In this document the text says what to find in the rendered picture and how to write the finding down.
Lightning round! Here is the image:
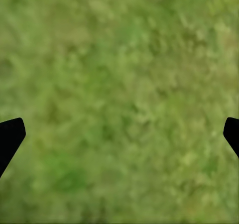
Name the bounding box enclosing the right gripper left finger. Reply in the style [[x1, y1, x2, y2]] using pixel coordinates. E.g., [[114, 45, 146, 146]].
[[0, 117, 26, 177]]

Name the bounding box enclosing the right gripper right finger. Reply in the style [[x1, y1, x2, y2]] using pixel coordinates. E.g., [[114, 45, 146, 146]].
[[223, 117, 239, 157]]

